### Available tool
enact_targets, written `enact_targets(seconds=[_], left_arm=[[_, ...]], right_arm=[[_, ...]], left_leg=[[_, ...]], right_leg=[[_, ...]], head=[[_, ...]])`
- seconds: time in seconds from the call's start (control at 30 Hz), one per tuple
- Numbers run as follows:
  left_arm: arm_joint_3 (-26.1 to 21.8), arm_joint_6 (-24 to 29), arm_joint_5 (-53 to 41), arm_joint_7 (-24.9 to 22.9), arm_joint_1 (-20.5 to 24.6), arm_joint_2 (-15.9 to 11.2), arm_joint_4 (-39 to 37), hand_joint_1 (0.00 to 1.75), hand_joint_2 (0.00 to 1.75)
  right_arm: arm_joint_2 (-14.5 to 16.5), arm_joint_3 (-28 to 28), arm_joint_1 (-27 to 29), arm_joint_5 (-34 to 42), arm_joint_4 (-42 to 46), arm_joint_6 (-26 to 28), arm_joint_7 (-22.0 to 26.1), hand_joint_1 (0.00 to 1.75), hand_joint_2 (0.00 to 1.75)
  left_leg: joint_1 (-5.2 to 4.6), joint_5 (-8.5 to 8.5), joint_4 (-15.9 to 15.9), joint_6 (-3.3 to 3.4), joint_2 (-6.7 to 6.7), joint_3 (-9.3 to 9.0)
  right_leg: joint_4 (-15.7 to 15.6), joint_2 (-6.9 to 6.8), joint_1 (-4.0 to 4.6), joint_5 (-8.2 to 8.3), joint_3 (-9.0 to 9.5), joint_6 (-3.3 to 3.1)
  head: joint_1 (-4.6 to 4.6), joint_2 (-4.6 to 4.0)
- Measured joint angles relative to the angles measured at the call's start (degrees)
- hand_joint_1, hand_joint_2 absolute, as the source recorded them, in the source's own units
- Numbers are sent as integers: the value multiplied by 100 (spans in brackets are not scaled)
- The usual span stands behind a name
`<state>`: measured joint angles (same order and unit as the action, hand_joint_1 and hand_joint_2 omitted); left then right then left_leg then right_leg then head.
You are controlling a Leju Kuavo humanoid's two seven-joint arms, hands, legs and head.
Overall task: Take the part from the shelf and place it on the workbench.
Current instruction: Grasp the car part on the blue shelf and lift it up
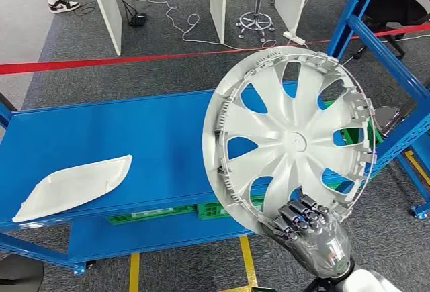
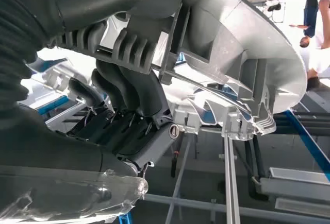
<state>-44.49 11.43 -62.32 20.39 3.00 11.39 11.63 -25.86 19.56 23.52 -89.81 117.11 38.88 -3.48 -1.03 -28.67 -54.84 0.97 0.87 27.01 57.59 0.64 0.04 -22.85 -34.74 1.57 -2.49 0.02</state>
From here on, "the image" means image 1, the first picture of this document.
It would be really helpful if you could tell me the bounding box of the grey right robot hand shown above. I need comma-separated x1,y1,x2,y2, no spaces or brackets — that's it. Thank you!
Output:
260,194,353,279

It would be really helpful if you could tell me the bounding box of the silver plastic wheel cover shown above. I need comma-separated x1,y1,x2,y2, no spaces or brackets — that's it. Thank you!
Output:
201,46,377,238

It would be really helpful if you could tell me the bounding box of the blue metal shelf rack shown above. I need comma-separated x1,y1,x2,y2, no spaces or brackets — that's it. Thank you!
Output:
0,0,430,277
396,132,430,221

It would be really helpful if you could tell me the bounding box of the white plastic trim part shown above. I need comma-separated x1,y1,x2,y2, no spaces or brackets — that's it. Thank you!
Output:
12,154,133,224

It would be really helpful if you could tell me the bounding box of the chrome stanchion base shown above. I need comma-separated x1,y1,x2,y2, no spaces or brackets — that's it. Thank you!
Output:
374,105,401,138

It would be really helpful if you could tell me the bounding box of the white desk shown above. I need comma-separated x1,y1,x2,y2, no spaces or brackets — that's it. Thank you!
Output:
85,0,228,56
274,0,315,33

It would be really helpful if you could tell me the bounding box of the black office chair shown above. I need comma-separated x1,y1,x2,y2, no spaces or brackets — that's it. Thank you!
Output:
364,0,430,60

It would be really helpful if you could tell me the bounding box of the red barrier belt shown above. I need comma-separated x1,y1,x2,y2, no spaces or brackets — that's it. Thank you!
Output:
0,23,430,76

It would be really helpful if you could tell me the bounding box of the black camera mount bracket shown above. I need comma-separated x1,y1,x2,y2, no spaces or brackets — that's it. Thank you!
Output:
303,277,338,292

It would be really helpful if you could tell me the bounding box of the white floor cable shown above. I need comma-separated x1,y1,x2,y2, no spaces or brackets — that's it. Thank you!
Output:
131,0,303,53

